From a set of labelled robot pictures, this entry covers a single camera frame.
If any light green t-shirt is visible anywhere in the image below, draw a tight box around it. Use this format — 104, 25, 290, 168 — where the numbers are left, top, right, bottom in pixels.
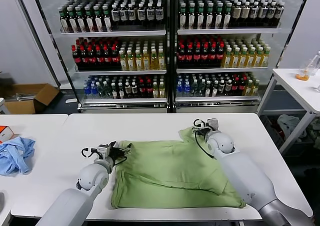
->
110, 127, 247, 210

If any clear glass bottle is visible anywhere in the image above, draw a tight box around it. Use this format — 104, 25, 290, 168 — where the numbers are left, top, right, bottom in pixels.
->
308, 51, 320, 77

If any white beverage cooler cabinet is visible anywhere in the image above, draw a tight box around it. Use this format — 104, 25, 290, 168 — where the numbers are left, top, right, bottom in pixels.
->
58, 0, 285, 114

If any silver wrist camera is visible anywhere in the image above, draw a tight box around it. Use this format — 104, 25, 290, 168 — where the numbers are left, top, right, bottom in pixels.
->
207, 118, 221, 132
97, 144, 111, 159

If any bundle of metal rods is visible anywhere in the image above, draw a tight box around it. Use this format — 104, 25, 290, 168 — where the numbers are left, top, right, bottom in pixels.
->
14, 92, 35, 101

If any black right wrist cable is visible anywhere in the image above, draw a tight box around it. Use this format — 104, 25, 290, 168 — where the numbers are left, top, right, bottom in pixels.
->
193, 118, 216, 159

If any open cardboard box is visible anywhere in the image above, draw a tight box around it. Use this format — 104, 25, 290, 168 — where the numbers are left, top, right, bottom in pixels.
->
3, 83, 60, 115

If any white cooler shelf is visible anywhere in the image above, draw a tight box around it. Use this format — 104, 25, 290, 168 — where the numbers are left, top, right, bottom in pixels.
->
60, 30, 167, 38
176, 67, 270, 75
176, 28, 282, 36
174, 96, 261, 107
79, 98, 168, 109
74, 69, 168, 76

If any glass cooler door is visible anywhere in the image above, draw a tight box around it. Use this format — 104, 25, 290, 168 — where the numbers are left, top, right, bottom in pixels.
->
13, 0, 82, 109
274, 0, 313, 72

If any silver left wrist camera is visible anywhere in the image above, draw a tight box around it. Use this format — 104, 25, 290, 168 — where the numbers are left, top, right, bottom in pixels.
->
97, 144, 111, 159

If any glass flask orange liquid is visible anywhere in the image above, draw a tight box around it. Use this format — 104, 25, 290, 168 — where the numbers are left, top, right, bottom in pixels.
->
295, 60, 312, 82

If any green-cap dark drink bottle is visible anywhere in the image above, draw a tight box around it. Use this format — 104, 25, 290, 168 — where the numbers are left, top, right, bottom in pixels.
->
195, 3, 206, 31
178, 3, 188, 31
186, 3, 197, 31
75, 7, 86, 34
93, 6, 103, 33
101, 5, 113, 33
204, 3, 215, 31
223, 3, 233, 30
84, 6, 95, 33
67, 7, 77, 34
58, 7, 69, 34
214, 3, 224, 31

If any pale green cloth pile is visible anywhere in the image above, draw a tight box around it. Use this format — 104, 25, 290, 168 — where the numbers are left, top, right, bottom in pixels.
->
307, 124, 320, 149

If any small red-cap cola bottle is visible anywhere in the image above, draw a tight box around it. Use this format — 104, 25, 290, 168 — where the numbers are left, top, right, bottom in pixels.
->
138, 80, 146, 99
231, 78, 240, 98
145, 80, 153, 99
238, 78, 246, 97

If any white side table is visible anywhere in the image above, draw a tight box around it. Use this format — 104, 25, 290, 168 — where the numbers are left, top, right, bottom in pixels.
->
256, 68, 320, 157

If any beige-label dark drink bottle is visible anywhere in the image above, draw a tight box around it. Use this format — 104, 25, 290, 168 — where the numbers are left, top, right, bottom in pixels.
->
240, 1, 250, 28
231, 2, 241, 28

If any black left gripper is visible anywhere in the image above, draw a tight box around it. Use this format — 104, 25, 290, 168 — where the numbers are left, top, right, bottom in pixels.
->
109, 142, 133, 164

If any white stool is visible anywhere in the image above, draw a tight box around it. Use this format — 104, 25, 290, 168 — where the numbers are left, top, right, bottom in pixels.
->
0, 97, 11, 115

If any black plastic crate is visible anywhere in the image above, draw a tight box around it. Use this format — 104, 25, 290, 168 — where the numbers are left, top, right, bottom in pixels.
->
259, 114, 286, 149

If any crumpled blue cloth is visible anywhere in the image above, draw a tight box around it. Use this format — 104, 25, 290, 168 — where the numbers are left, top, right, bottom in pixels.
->
0, 136, 36, 177

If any black bulky object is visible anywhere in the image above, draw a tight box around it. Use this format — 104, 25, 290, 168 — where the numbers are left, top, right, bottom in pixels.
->
0, 72, 15, 97

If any orange and white box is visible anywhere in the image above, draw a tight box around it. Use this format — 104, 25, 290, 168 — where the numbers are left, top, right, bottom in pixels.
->
0, 126, 15, 144

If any blue-label dark drink bottle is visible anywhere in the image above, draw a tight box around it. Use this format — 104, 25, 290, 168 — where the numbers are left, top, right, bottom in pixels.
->
119, 4, 129, 27
249, 1, 259, 28
146, 3, 156, 26
154, 2, 165, 26
127, 4, 137, 26
136, 3, 146, 26
111, 5, 120, 27
258, 1, 268, 28
275, 1, 285, 28
266, 1, 277, 28

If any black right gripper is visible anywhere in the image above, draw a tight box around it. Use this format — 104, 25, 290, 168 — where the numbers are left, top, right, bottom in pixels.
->
191, 127, 212, 140

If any grey cloth pile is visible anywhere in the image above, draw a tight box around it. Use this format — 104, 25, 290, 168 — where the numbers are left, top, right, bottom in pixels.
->
276, 114, 308, 143

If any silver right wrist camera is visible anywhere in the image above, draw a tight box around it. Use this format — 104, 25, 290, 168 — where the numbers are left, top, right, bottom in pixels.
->
207, 118, 221, 132

